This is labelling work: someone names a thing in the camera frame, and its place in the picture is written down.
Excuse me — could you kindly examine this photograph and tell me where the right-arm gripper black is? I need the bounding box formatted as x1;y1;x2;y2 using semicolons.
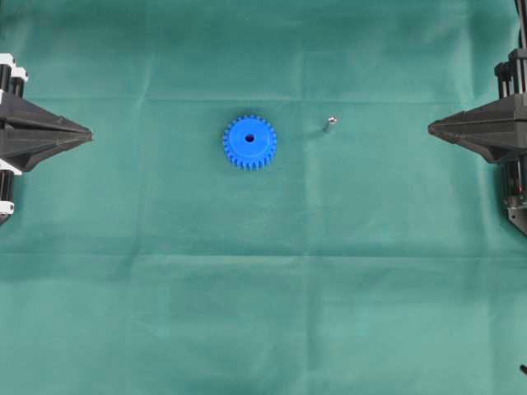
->
428;48;526;234

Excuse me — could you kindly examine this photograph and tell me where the left-arm gripper black white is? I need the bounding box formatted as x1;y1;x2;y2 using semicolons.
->
0;53;94;225

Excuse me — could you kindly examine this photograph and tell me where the blue plastic gear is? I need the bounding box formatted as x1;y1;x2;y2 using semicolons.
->
222;114;277;171

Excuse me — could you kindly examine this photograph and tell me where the green cloth mat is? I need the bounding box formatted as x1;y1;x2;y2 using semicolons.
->
1;1;526;394

